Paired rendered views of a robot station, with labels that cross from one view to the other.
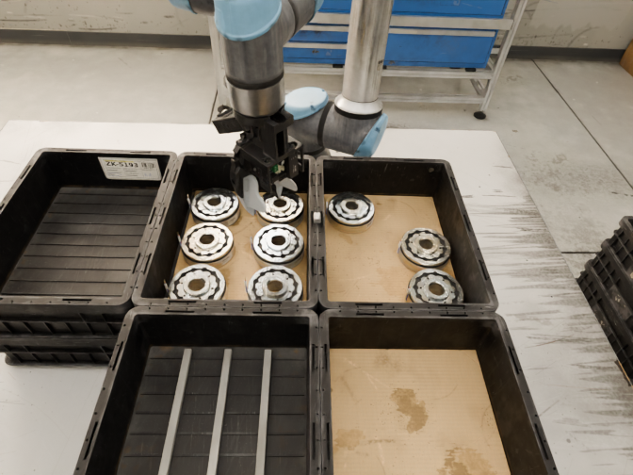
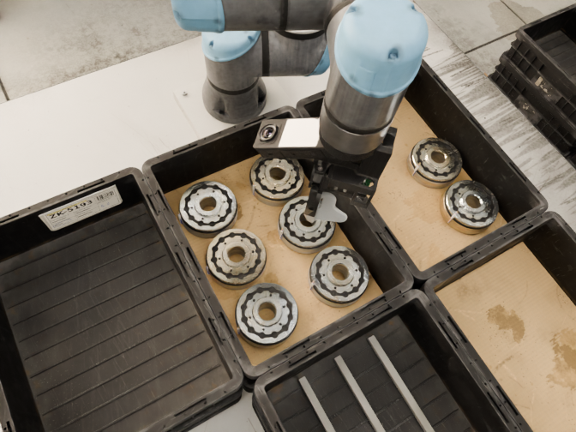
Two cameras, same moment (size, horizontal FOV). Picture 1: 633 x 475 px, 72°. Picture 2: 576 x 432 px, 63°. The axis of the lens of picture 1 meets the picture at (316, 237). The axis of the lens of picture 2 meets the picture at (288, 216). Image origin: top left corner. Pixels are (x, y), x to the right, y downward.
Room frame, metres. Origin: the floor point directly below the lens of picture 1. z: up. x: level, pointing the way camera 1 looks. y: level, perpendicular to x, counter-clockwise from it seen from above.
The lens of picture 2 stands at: (0.29, 0.33, 1.62)
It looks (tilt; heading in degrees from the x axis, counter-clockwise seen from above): 63 degrees down; 324
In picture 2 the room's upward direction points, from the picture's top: 11 degrees clockwise
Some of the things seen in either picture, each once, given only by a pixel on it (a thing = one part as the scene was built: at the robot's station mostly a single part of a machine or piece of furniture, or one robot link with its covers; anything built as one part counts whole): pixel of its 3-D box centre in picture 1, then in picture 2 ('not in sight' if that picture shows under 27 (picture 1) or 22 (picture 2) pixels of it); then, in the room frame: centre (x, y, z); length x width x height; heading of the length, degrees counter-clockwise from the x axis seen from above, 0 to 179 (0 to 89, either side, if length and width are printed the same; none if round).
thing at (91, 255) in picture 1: (88, 236); (102, 319); (0.55, 0.45, 0.87); 0.40 x 0.30 x 0.11; 4
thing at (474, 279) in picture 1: (389, 242); (407, 171); (0.59, -0.15, 0.87); 0.40 x 0.30 x 0.11; 4
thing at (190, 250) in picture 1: (207, 241); (236, 255); (0.57, 0.22, 0.86); 0.10 x 0.10 x 0.01
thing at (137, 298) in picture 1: (238, 221); (273, 225); (0.57, 0.15, 0.92); 0.40 x 0.30 x 0.02; 4
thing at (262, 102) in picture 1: (258, 89); (356, 115); (0.53, 0.09, 1.22); 0.08 x 0.08 x 0.05
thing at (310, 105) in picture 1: (307, 118); (235, 46); (0.98, 0.04, 0.90); 0.13 x 0.12 x 0.14; 69
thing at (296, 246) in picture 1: (278, 242); (307, 221); (0.58, 0.08, 0.86); 0.10 x 0.10 x 0.01
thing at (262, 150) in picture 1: (266, 141); (347, 157); (0.53, 0.08, 1.14); 0.09 x 0.08 x 0.12; 49
